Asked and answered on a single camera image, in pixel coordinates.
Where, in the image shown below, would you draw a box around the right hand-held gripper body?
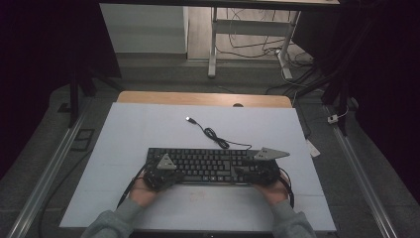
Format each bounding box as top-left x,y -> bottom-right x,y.
246,147 -> 291,186

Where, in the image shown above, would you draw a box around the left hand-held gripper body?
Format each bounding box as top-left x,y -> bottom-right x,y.
143,153 -> 181,192

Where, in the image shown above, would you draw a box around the black keyboard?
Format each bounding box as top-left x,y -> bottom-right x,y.
147,147 -> 275,186

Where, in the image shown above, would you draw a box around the person's left hand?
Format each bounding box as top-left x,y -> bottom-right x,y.
129,178 -> 158,208

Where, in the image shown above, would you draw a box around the white table mat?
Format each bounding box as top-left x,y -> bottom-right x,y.
58,102 -> 337,232

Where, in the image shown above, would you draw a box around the white paper tag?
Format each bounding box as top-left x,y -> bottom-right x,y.
305,139 -> 321,158

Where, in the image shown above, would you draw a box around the black metal stand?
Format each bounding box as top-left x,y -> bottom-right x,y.
293,65 -> 351,137
58,65 -> 125,128

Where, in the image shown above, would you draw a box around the white cabinet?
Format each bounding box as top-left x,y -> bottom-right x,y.
99,3 -> 190,55

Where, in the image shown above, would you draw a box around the dark curtain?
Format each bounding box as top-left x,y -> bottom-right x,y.
0,0 -> 122,179
293,0 -> 420,202

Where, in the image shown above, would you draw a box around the left hand-held gripper black cable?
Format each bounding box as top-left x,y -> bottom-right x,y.
117,162 -> 157,208

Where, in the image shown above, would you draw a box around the hand-held gripper black cable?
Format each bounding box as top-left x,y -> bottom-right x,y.
278,168 -> 295,209
117,162 -> 157,208

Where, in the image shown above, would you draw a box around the right hand-held gripper black cable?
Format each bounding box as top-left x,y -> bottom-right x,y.
278,168 -> 295,209

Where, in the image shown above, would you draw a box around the black keyboard cable with plug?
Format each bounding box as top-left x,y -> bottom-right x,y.
185,116 -> 253,151

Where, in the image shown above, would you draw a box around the aluminium rail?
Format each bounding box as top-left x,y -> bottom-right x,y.
6,108 -> 87,238
325,105 -> 399,238

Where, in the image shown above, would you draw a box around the black floor cable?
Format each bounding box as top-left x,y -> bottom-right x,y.
39,148 -> 93,238

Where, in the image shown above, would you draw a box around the tangle of floor cables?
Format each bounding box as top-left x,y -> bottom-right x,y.
216,8 -> 315,67

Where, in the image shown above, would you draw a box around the white desk frame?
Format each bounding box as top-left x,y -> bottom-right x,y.
207,7 -> 302,79

